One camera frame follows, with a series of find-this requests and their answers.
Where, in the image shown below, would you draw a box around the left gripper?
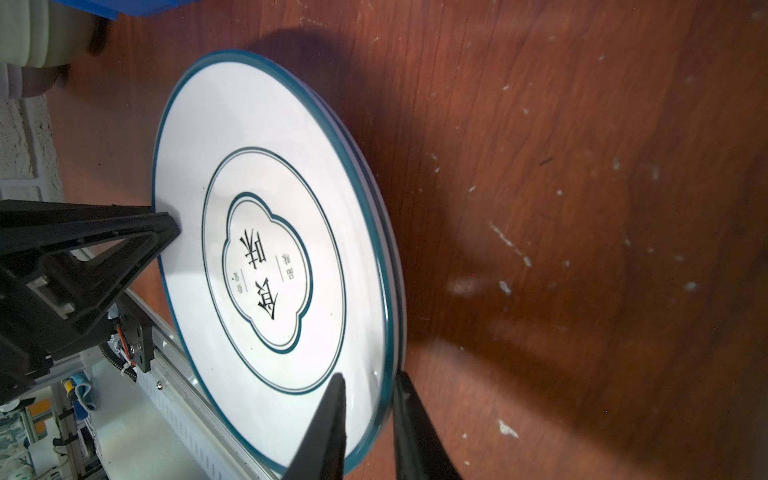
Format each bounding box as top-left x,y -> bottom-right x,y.
1,200 -> 180,404

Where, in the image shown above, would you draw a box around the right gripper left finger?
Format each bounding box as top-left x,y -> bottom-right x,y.
282,373 -> 347,480

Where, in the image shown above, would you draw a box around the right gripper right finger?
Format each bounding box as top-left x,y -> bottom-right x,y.
393,371 -> 461,479

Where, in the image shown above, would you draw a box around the white plate green rings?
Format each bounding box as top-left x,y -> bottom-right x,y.
149,49 -> 408,476

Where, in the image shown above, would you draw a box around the blue plastic bin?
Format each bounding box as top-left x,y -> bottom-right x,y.
56,0 -> 195,20

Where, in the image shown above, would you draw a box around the lilac bowl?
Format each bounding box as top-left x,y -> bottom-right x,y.
1,62 -> 69,100

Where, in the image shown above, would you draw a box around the green bowl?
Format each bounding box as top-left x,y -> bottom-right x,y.
1,0 -> 98,68

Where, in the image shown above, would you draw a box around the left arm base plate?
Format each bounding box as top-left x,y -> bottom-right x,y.
108,293 -> 154,373

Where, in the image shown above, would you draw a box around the aluminium front rail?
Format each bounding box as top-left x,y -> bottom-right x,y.
77,293 -> 271,480

